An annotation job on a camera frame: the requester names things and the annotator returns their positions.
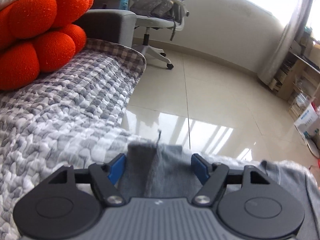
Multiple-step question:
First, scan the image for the white office chair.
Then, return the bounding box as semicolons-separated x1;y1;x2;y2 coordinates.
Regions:
132;0;189;70

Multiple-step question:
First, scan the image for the orange pumpkin cushion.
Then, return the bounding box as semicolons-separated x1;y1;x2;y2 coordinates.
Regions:
1;0;94;91

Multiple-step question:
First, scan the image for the grey white quilted bedspread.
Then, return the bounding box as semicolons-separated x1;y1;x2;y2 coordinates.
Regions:
0;49;313;240

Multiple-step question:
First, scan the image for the grey checkered blanket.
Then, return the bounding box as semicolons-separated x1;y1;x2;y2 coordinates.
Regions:
85;38;148;81

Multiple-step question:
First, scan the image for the grey knitted cat sweater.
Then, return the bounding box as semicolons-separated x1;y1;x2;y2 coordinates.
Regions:
118;131;319;239

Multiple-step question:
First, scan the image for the right beige curtain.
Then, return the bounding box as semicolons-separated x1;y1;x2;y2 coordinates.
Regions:
257;0;313;85

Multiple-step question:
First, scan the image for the wooden desk shelf unit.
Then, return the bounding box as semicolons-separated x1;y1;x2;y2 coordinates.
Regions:
269;27;319;120

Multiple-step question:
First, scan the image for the white blue cardboard box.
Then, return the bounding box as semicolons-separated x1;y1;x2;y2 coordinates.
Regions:
294;103;319;139

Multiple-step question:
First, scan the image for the grey backpack on chair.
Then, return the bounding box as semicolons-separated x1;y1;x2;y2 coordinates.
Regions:
130;0;174;20

